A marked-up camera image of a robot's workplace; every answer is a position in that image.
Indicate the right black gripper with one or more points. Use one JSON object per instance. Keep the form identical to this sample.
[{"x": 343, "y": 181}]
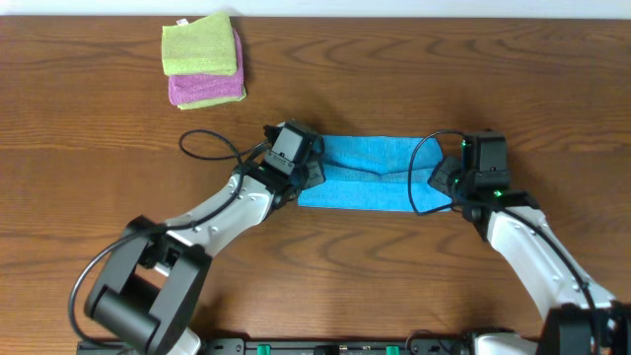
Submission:
[{"x": 438, "y": 177}]

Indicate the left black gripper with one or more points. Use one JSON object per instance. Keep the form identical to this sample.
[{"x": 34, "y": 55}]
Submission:
[{"x": 319, "y": 176}]

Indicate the blue microfiber cloth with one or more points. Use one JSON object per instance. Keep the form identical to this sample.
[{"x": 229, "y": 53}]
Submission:
[{"x": 377, "y": 173}]

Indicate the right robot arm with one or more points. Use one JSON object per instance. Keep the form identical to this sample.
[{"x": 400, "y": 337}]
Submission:
[{"x": 580, "y": 316}]

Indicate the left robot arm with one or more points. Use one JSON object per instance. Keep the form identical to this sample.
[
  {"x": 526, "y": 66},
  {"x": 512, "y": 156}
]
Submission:
[{"x": 153, "y": 275}]

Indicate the bottom green folded cloth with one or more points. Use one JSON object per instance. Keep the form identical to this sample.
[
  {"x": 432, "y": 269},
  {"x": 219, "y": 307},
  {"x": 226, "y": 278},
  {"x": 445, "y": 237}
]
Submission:
[{"x": 213, "y": 102}]

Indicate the green folded cloth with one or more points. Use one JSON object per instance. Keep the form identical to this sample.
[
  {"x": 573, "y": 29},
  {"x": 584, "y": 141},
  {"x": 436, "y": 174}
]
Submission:
[
  {"x": 213, "y": 102},
  {"x": 204, "y": 46}
]

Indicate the purple folded cloth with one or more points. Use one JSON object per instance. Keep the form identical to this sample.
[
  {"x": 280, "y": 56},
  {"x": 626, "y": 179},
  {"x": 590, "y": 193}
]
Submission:
[{"x": 184, "y": 89}]

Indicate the top green folded cloth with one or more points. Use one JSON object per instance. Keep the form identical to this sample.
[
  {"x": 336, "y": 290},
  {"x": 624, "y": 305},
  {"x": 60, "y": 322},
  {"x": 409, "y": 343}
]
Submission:
[{"x": 204, "y": 46}]

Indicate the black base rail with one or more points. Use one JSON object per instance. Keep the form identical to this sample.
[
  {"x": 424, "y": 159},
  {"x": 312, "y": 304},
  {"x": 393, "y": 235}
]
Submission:
[{"x": 296, "y": 347}]

